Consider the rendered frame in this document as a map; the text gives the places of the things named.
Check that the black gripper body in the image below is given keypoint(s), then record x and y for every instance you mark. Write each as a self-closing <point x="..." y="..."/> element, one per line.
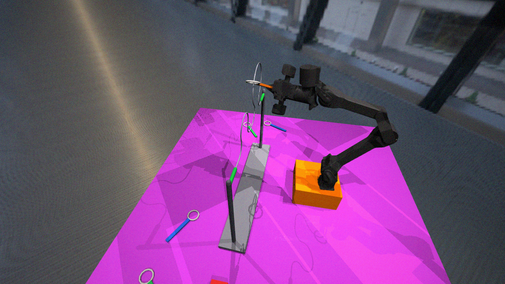
<point x="289" y="71"/>

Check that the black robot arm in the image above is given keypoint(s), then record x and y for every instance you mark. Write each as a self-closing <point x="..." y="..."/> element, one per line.
<point x="384" y="134"/>

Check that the red rectangular block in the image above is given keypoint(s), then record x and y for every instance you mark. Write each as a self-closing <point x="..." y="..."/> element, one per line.
<point x="217" y="282"/>

